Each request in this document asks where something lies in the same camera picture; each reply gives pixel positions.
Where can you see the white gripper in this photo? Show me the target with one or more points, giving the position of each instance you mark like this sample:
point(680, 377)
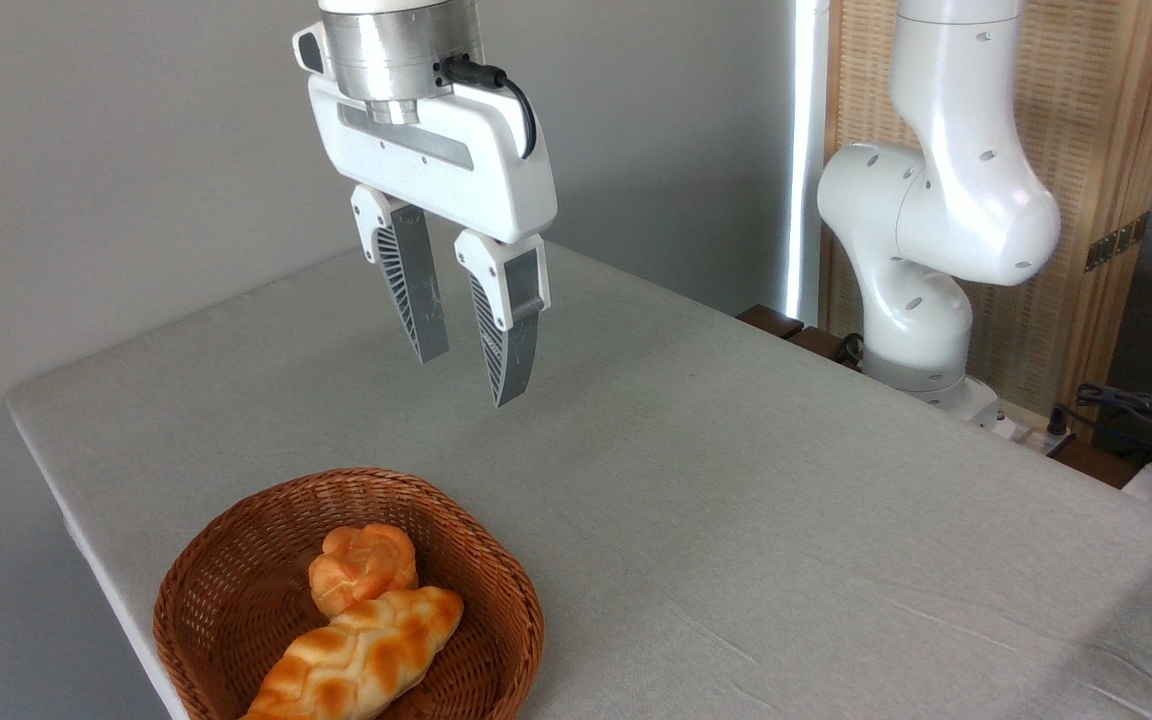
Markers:
point(456, 165)

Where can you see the long braided bread loaf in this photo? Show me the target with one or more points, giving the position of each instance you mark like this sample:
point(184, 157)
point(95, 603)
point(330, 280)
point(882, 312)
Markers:
point(366, 655)

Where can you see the round knotted bread roll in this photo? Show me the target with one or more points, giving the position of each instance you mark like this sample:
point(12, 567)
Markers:
point(361, 565)

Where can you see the dark wooden block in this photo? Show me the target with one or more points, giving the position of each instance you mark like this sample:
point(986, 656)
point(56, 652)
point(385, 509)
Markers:
point(821, 345)
point(771, 321)

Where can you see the brown wicker basket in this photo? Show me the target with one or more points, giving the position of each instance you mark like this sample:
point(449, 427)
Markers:
point(226, 590)

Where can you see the white power strip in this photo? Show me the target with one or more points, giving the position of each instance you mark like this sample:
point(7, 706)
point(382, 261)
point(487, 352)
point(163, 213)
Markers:
point(1031, 430)

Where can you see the dark metal screen hinge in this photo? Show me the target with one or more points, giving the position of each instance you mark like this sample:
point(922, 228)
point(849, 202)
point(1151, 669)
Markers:
point(1116, 242)

